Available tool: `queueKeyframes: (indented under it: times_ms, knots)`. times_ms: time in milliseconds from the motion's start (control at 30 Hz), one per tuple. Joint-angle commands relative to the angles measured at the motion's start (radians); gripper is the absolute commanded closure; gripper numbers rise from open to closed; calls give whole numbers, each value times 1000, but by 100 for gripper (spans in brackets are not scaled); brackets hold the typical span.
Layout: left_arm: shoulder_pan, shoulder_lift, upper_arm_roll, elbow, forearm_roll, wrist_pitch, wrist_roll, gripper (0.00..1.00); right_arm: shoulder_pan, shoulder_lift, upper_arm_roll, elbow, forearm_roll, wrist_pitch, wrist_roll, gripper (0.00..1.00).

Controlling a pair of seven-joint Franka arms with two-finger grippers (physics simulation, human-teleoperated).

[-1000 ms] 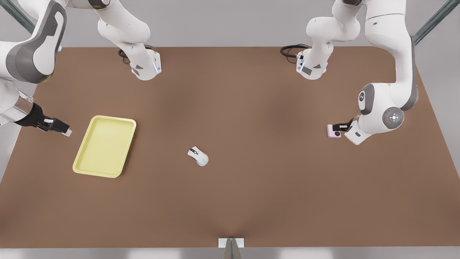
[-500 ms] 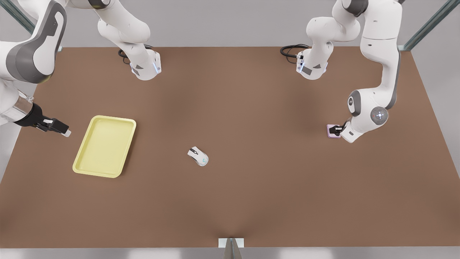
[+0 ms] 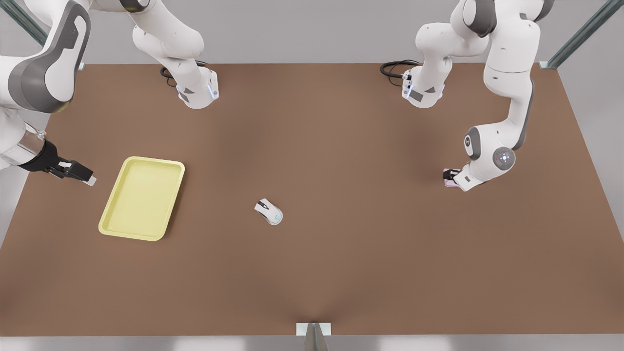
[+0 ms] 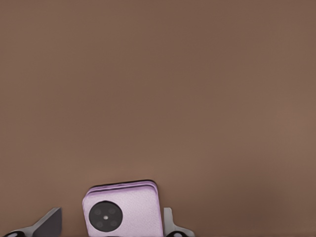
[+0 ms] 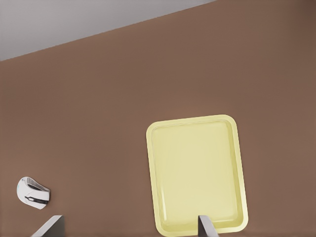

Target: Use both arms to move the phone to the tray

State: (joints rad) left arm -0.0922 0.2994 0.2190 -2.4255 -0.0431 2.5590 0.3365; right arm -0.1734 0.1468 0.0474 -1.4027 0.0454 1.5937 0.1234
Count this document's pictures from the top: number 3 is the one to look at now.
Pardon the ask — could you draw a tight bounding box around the yellow rectangular tray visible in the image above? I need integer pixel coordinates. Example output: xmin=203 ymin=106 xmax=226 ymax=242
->
xmin=98 ymin=156 xmax=186 ymax=242

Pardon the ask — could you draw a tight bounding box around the white computer mouse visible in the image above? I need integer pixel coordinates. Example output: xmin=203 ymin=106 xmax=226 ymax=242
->
xmin=254 ymin=198 xmax=284 ymax=226

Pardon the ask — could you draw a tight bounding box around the black cable loop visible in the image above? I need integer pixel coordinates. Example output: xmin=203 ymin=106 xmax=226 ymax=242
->
xmin=380 ymin=59 xmax=422 ymax=88
xmin=160 ymin=60 xmax=208 ymax=89

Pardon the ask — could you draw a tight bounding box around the silver frame post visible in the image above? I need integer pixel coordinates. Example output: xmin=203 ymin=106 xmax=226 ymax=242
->
xmin=0 ymin=0 xmax=86 ymax=72
xmin=296 ymin=322 xmax=332 ymax=351
xmin=539 ymin=0 xmax=624 ymax=69

